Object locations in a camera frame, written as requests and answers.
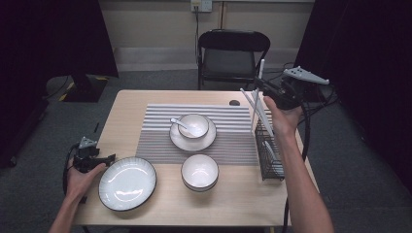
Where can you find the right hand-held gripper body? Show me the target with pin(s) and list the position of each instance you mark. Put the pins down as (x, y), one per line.
(290, 95)

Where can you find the white wall socket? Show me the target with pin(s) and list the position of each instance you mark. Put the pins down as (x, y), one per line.
(201, 5)

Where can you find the black folding chair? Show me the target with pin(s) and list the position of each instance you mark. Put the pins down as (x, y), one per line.
(228, 63)

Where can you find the grey round floor base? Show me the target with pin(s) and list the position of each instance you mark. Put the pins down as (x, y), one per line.
(56, 87)

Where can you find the person's right hand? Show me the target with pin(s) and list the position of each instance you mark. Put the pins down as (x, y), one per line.
(285, 121)

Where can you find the white bowl with black rim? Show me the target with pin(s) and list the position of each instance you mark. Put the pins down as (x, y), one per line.
(199, 189)
(197, 124)
(199, 170)

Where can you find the person's left hand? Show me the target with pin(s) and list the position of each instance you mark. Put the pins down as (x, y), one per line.
(81, 184)

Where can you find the grey floor tape piece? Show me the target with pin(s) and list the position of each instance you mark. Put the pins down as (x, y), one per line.
(82, 200)

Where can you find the white ceramic spoon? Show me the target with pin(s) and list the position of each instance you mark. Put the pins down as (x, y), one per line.
(275, 166)
(176, 121)

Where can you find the black floor tape strip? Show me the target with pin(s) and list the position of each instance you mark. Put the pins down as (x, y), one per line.
(96, 127)

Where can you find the grey white striped placemat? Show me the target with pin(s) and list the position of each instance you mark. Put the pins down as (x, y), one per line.
(233, 152)

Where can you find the black curtain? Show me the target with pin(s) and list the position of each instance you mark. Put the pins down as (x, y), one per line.
(48, 39)
(372, 64)

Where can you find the white plate with black rim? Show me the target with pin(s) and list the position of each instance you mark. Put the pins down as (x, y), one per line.
(128, 184)
(181, 143)

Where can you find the beige wall conduit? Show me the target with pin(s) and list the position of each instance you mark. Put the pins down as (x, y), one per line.
(222, 16)

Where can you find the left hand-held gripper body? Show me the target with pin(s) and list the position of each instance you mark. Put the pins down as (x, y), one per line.
(85, 158)

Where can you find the dark round table grommet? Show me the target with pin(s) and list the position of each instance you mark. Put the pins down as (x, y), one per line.
(234, 103)

